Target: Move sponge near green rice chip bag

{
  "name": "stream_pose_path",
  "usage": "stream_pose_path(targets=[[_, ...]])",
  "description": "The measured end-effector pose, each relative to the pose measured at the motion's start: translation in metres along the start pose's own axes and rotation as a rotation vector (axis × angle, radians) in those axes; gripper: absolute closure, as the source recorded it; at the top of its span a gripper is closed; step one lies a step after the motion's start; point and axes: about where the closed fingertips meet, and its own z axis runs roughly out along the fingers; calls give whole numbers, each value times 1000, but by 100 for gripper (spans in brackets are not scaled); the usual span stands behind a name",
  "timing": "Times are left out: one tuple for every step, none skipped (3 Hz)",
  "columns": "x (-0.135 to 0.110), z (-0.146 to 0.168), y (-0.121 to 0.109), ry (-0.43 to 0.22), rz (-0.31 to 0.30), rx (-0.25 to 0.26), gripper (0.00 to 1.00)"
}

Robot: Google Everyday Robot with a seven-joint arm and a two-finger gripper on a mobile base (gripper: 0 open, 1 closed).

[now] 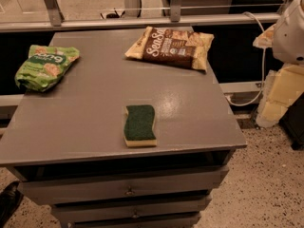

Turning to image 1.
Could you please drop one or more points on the grey drawer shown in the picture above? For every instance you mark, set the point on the grey drawer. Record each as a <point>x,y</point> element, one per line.
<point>124,185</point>
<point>182,220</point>
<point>132,209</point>

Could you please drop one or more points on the green and yellow sponge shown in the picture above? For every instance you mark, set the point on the green and yellow sponge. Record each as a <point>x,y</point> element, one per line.
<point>139,124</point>

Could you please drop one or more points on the brown SenSa chip bag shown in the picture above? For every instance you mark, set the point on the brown SenSa chip bag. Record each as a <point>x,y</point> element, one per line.
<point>181,48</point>

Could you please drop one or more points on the bottom grey drawer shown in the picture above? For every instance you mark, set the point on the bottom grey drawer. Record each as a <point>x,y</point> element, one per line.
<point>182,220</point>

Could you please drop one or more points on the middle grey drawer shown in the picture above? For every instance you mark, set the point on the middle grey drawer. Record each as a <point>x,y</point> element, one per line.
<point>132,209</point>

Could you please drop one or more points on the black shoe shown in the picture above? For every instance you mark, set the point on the black shoe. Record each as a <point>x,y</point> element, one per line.
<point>10,199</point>

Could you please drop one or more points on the green rice chip bag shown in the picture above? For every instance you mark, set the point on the green rice chip bag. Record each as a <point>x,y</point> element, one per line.
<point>45,67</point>

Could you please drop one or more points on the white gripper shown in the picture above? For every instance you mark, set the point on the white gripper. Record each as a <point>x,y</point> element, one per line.
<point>290,37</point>

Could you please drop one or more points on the grey drawer cabinet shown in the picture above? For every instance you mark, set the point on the grey drawer cabinet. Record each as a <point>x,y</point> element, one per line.
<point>76,130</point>

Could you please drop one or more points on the top grey drawer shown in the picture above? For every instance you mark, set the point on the top grey drawer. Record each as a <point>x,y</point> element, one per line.
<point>124,185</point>

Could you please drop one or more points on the black white object behind railing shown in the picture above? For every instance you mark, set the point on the black white object behind railing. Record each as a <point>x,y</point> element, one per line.
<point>113,15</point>

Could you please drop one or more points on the metal railing frame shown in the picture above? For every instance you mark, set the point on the metal railing frame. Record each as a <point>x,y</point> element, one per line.
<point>60,15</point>

